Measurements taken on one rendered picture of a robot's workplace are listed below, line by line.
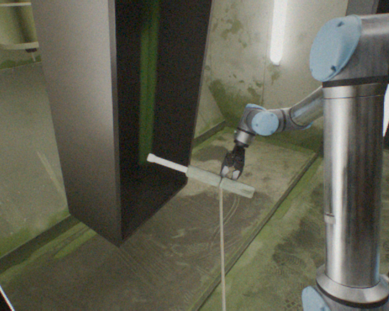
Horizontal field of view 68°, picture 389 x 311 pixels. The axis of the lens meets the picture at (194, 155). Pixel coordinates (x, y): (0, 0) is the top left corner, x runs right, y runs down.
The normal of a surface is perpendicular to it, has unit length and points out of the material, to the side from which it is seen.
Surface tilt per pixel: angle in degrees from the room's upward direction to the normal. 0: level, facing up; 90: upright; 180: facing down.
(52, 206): 57
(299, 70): 90
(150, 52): 90
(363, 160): 72
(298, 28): 90
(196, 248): 0
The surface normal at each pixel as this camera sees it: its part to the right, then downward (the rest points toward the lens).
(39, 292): -0.04, -0.87
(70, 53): -0.53, 0.44
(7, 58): 0.79, 0.27
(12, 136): 0.64, -0.25
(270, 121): 0.05, 0.27
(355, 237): -0.33, 0.21
